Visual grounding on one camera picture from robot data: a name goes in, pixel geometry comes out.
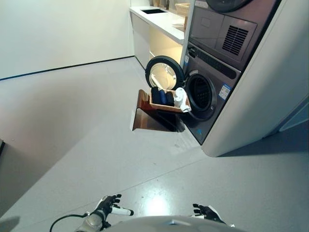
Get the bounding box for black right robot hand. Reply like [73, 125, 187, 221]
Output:
[192, 203, 226, 224]

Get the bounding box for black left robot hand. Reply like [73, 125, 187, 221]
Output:
[95, 193, 134, 219]

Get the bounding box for blue garment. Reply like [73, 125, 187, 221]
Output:
[158, 89, 169, 105]

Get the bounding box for black garment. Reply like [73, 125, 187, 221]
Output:
[165, 91, 175, 107]
[151, 87, 161, 105]

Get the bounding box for white garment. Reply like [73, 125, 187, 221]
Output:
[173, 87, 192, 114]

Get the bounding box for grey robot torso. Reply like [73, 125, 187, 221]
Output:
[106, 215, 250, 232]

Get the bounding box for brown translucent stool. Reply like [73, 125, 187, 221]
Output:
[131, 89, 186, 133]

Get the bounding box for rectangular wicker laundry basket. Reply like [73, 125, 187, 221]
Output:
[149, 87, 193, 114]

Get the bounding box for blue white energy label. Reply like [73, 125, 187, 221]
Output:
[219, 83, 232, 100]

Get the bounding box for round black washer door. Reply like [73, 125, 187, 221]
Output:
[145, 55, 186, 92]

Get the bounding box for grey stacked dryer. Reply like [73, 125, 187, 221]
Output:
[187, 0, 282, 73]

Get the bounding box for white counter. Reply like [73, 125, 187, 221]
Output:
[129, 6, 188, 71]

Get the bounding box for black countertop sink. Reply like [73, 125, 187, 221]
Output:
[140, 8, 165, 15]

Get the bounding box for small wicker basket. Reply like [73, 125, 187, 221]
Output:
[174, 2, 191, 17]

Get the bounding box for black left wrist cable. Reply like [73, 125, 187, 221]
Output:
[49, 213, 91, 232]

